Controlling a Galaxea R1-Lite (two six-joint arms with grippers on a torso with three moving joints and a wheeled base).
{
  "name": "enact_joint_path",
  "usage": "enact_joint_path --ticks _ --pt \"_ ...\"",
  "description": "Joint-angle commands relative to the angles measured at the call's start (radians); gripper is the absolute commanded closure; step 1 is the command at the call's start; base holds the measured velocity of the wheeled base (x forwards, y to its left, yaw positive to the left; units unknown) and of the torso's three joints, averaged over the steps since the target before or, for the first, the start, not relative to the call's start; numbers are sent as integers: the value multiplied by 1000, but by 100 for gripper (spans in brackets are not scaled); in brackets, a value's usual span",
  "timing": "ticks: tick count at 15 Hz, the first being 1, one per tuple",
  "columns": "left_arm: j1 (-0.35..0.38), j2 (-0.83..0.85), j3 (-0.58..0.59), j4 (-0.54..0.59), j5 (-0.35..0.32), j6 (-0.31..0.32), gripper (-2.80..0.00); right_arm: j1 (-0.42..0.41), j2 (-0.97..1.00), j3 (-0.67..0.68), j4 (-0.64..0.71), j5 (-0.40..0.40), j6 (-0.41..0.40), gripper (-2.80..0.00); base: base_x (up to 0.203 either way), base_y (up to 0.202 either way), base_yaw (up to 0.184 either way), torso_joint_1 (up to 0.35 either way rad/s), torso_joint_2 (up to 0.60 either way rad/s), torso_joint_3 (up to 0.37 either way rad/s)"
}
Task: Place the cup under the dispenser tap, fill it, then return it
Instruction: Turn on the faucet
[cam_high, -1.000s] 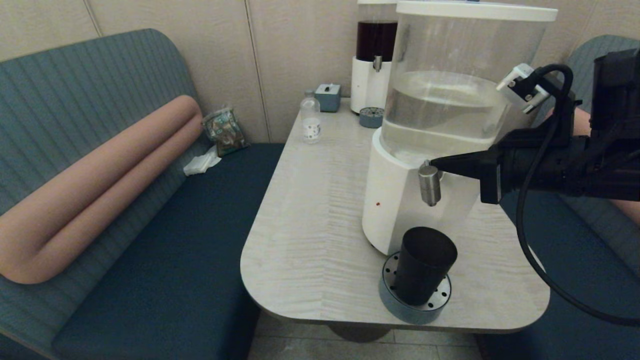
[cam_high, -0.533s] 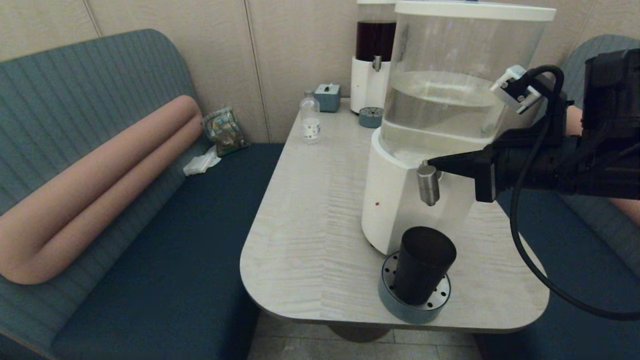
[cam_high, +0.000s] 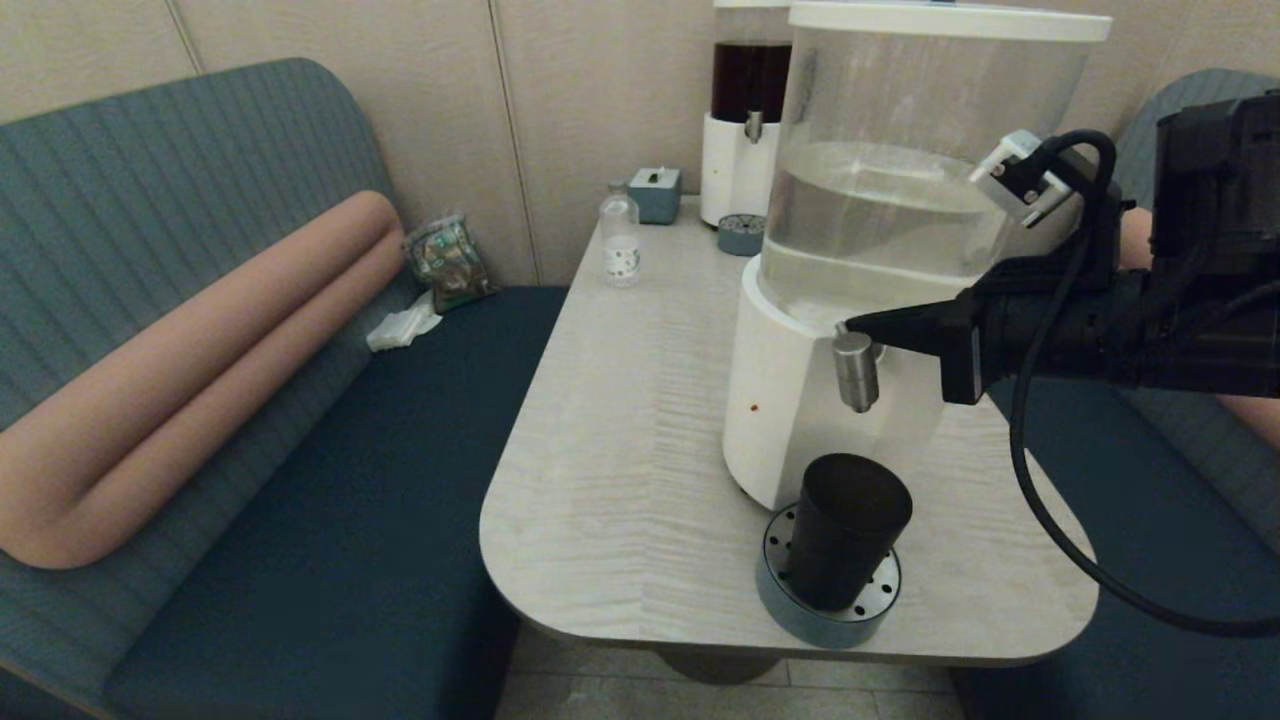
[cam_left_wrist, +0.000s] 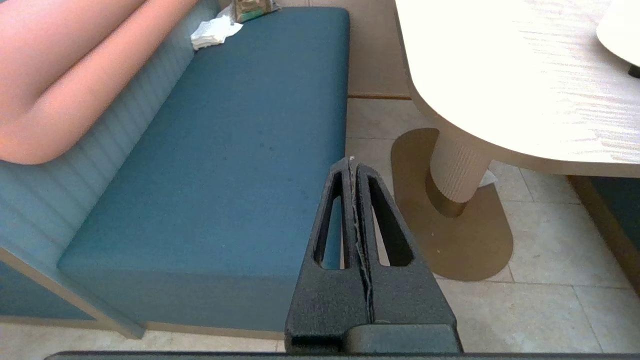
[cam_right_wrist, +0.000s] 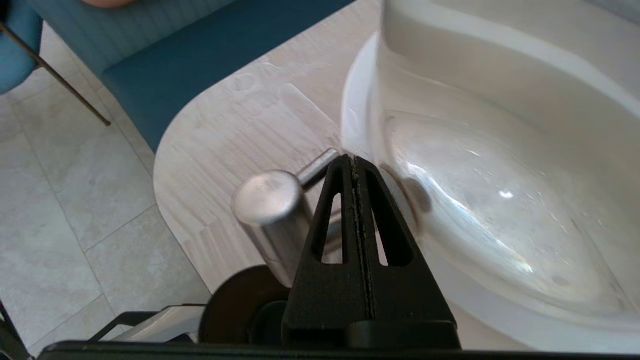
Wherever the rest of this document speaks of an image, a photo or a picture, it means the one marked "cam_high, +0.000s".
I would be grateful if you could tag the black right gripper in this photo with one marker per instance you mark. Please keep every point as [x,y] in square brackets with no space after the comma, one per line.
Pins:
[1060,320]

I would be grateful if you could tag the steel water dispenser tap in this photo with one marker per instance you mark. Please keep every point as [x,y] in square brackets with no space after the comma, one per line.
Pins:
[857,370]

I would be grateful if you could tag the black plastic cup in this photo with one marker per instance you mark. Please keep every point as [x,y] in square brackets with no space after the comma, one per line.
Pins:
[848,530]

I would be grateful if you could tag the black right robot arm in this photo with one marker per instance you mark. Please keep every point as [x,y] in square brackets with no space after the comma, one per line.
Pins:
[1220,250]

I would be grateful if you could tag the clear water dispenser white base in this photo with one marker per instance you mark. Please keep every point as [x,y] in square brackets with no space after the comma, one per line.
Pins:
[790,420]

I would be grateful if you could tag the small blue drip tray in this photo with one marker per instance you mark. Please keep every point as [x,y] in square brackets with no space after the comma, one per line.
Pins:
[740,237]

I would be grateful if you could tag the dark drink dispenser white base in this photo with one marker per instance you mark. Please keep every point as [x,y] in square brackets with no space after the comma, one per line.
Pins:
[735,180]

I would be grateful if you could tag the small steel drink tap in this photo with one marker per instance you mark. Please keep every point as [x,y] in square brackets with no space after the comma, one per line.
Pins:
[754,127]

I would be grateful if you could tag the blue tissue box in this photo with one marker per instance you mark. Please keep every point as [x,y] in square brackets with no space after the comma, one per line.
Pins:
[655,197]

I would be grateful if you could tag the clear plastic bottle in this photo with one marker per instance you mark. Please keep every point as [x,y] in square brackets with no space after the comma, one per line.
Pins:
[620,250]

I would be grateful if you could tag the large blue steel drip tray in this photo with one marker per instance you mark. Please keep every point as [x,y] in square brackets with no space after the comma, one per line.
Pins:
[800,617]

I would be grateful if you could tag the pink bolster cushion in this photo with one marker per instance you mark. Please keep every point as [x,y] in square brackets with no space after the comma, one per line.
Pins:
[200,370]
[1255,420]

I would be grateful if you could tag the teal upholstered booth bench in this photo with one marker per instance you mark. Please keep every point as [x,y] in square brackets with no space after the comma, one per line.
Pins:
[1150,670]
[300,560]

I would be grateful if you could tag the clear snack bag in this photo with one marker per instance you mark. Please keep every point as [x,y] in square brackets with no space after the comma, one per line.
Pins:
[448,262]

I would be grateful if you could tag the crumpled white tissue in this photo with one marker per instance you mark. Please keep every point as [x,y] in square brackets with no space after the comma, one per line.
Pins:
[400,328]

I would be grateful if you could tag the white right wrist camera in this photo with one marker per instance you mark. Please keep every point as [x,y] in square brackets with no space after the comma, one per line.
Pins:
[1020,180]

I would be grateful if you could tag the brass table pedestal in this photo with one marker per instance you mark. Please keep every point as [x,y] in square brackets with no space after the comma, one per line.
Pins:
[715,668]

